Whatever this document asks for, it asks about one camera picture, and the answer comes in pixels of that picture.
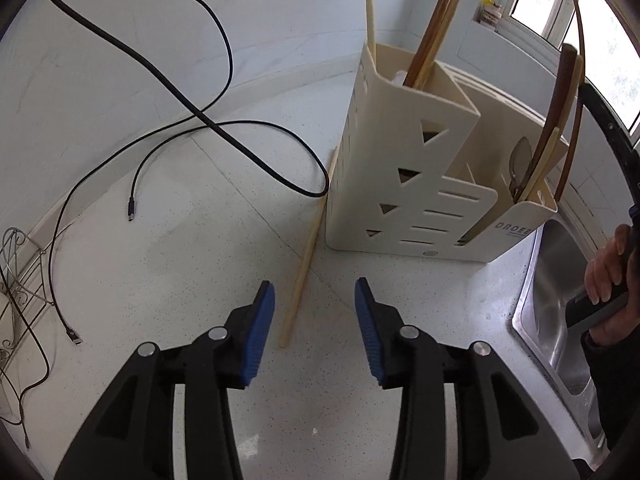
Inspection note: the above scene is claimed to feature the white ceramic lidded pot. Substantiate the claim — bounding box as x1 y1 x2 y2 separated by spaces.
0 291 21 418

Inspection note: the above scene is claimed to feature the small jar with yellow lid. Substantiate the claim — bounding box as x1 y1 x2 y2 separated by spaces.
480 0 504 29

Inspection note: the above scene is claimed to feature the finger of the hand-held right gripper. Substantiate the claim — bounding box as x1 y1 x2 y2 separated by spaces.
577 80 640 211

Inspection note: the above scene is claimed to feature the thin brown rod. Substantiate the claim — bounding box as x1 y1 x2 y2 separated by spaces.
554 0 587 203

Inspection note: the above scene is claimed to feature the metal spoon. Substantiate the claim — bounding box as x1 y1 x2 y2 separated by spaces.
507 136 535 200

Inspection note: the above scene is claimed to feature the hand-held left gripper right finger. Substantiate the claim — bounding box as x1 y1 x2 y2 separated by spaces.
354 276 581 480

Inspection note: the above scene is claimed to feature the person's right forearm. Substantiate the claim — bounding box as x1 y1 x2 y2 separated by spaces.
582 332 640 457

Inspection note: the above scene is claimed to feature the white framed window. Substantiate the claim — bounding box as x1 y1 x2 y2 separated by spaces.
500 0 640 147

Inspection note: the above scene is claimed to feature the cream plastic cutlery holder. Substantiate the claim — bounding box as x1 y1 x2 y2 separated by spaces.
325 42 572 264

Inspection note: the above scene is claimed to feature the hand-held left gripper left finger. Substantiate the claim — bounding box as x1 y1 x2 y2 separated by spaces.
54 280 277 480

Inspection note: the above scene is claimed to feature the metal wire rack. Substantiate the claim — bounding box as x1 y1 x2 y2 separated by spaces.
0 227 57 431

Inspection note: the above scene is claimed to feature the stainless steel sink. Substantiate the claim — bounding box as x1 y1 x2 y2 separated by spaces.
510 212 608 458

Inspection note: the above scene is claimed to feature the person's right hand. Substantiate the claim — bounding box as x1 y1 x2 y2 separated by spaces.
582 222 640 347

